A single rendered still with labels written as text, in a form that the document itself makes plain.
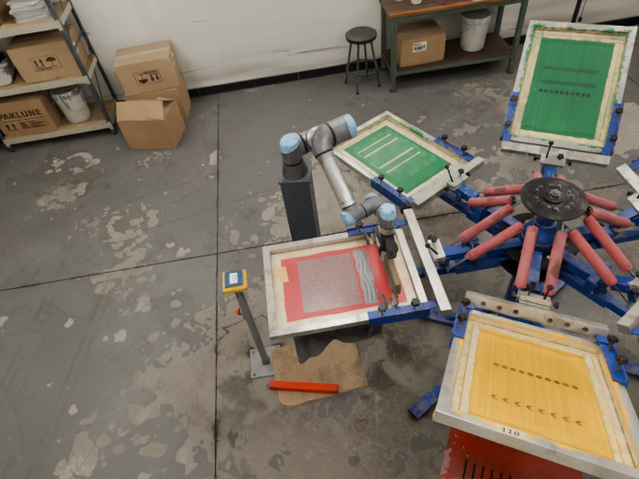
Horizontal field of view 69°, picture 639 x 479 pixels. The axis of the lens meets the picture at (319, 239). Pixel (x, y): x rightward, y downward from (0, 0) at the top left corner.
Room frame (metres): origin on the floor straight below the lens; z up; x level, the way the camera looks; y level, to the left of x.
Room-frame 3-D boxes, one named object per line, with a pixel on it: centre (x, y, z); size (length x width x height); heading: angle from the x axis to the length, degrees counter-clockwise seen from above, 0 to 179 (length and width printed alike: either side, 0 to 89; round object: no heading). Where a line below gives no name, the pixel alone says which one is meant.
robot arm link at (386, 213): (1.51, -0.33, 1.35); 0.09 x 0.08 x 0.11; 24
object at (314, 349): (1.27, -0.03, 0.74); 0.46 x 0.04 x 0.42; 92
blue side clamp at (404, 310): (1.21, -0.33, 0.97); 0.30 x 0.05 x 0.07; 92
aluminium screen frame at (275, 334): (1.48, -0.08, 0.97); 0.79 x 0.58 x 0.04; 92
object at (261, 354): (1.58, 0.49, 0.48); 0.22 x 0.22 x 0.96; 2
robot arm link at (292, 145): (2.12, 0.08, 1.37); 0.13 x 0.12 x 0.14; 114
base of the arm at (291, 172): (2.12, 0.08, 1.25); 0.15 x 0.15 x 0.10
